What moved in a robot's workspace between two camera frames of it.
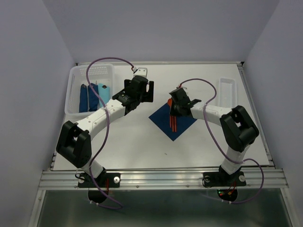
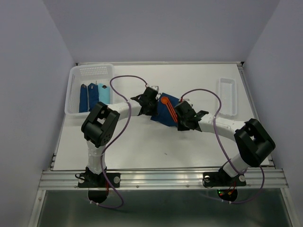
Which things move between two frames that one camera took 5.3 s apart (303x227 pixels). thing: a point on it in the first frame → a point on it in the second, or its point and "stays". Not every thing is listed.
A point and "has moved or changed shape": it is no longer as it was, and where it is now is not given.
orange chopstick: x=173 y=122 has moved or changed shape
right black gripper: x=174 y=110 → x=181 y=116
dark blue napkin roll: x=83 y=99 stays
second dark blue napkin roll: x=93 y=98 stays
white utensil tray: x=227 y=93 stays
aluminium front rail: x=255 y=178 stays
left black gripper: x=147 y=92 → x=153 y=104
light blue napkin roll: x=104 y=93 stays
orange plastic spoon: x=169 y=102 → x=164 y=100
